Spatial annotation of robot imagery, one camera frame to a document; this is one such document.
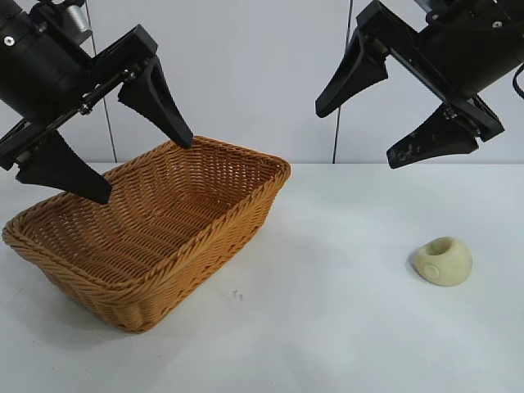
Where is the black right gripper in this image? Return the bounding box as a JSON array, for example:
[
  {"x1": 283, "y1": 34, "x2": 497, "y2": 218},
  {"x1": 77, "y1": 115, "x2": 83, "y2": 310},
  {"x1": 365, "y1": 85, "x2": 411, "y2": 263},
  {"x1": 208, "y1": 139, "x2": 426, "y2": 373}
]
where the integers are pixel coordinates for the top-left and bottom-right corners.
[{"x1": 314, "y1": 0, "x2": 524, "y2": 170}]

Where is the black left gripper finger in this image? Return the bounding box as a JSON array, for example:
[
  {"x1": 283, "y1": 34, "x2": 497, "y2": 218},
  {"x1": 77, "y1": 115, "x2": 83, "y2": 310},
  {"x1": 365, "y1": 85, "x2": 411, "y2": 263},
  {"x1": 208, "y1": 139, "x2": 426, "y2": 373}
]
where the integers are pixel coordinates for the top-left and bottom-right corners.
[{"x1": 117, "y1": 56, "x2": 194, "y2": 149}]

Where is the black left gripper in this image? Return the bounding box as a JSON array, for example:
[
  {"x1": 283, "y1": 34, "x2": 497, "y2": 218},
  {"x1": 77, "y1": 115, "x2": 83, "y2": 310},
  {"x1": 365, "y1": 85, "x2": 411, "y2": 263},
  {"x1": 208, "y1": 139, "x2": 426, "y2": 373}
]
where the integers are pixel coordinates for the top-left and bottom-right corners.
[{"x1": 0, "y1": 0, "x2": 160, "y2": 206}]

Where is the brown woven wicker basket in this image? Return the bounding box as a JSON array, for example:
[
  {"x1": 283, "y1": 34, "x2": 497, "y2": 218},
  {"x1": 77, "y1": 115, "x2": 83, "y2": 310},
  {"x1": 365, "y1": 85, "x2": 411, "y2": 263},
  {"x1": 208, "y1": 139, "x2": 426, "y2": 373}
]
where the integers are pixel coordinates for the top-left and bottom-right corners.
[{"x1": 2, "y1": 136, "x2": 291, "y2": 333}]

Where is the pale yellow egg yolk pastry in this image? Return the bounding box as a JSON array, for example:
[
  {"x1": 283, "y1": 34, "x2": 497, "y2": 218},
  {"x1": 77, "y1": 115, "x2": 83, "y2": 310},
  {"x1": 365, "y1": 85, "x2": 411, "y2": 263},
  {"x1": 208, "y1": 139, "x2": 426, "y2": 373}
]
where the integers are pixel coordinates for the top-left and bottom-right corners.
[{"x1": 410, "y1": 236, "x2": 474, "y2": 287}]

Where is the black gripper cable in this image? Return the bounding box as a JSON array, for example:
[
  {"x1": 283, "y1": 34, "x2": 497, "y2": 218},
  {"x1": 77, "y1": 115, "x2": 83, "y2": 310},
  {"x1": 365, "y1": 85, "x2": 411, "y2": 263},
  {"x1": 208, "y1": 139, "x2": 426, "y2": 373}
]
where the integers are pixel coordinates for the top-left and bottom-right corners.
[{"x1": 508, "y1": 61, "x2": 524, "y2": 100}]

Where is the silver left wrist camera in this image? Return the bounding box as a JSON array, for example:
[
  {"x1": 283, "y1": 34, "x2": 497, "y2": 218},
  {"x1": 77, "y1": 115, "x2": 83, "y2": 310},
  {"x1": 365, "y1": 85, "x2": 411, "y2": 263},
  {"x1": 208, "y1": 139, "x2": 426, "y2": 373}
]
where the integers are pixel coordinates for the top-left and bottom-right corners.
[{"x1": 61, "y1": 0, "x2": 93, "y2": 45}]

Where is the black left camera mount bracket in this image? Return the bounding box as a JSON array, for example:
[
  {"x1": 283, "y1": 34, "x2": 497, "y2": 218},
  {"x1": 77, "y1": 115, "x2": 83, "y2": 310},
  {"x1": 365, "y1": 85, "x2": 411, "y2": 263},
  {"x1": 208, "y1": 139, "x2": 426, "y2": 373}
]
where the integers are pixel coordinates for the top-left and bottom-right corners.
[{"x1": 30, "y1": 0, "x2": 73, "y2": 34}]

